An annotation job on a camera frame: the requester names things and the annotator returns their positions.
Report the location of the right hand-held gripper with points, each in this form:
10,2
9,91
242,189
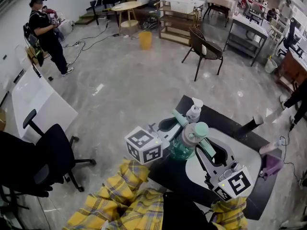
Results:
236,181

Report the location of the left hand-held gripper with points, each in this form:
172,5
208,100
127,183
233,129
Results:
146,147

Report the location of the green translucent spray bottle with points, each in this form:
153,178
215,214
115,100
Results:
189,138

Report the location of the person's left forearm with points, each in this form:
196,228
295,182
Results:
120,195

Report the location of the person's right forearm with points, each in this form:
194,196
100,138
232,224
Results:
230,214

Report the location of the white pump bottle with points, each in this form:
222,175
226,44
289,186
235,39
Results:
193,112

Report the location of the pink plastic bottle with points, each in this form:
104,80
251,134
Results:
269,148

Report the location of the black small table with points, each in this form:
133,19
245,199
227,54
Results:
223,122

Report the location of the white rounded tray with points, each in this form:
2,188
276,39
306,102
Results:
247,150

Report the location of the purple cloth bag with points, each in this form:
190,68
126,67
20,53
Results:
272,164

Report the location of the person's black torso clothing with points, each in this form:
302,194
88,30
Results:
184,212

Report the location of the dark wicker chair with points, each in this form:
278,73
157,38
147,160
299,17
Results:
206,48

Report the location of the yellow waste bin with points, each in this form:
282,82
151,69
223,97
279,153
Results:
145,40

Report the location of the wooden shelf rack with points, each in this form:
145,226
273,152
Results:
177,25

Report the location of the white bucket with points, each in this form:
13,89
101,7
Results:
270,66

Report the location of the white plastic basket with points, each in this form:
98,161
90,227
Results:
180,5

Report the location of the grey metal table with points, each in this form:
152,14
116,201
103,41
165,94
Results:
249,26

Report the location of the brown wooden desk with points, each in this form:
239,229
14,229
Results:
293,68

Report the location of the round wooden table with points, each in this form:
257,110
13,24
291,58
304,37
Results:
126,5

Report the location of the black office chair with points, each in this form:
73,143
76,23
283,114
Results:
56,150

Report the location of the black desk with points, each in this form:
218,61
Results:
105,2

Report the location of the white desk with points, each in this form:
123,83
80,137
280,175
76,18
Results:
40,102

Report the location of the black square post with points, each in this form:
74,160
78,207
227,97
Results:
248,126

